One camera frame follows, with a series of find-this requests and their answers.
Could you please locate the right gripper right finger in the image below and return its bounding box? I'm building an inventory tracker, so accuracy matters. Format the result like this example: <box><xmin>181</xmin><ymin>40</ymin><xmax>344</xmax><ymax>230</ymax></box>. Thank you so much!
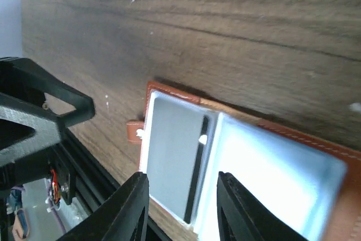
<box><xmin>217</xmin><ymin>172</ymin><xmax>305</xmax><ymax>241</ymax></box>

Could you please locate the black aluminium frame rail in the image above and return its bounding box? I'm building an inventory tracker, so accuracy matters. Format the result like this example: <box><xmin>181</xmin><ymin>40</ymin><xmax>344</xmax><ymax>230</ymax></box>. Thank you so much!
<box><xmin>49</xmin><ymin>130</ymin><xmax>170</xmax><ymax>240</ymax></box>

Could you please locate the brown leather card holder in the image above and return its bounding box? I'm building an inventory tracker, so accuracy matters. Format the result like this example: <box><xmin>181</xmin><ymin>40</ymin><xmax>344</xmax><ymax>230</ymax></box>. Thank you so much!
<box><xmin>127</xmin><ymin>81</ymin><xmax>360</xmax><ymax>240</ymax></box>

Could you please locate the black VIP card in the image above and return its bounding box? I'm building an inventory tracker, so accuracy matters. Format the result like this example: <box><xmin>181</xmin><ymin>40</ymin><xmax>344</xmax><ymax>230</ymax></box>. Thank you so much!
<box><xmin>184</xmin><ymin>115</ymin><xmax>209</xmax><ymax>224</ymax></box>

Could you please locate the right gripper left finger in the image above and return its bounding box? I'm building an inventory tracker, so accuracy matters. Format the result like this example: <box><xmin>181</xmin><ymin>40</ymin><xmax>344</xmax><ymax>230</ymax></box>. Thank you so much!
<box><xmin>59</xmin><ymin>172</ymin><xmax>149</xmax><ymax>241</ymax></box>

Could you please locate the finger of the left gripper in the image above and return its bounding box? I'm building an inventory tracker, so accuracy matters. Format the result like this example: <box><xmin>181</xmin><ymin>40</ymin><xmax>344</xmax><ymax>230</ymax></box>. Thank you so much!
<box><xmin>1</xmin><ymin>93</ymin><xmax>65</xmax><ymax>166</ymax></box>
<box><xmin>1</xmin><ymin>57</ymin><xmax>95</xmax><ymax>128</ymax></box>

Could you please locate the grey card in holder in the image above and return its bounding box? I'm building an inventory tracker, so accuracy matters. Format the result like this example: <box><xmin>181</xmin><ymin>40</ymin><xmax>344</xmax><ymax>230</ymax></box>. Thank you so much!
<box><xmin>147</xmin><ymin>97</ymin><xmax>204</xmax><ymax>219</ymax></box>

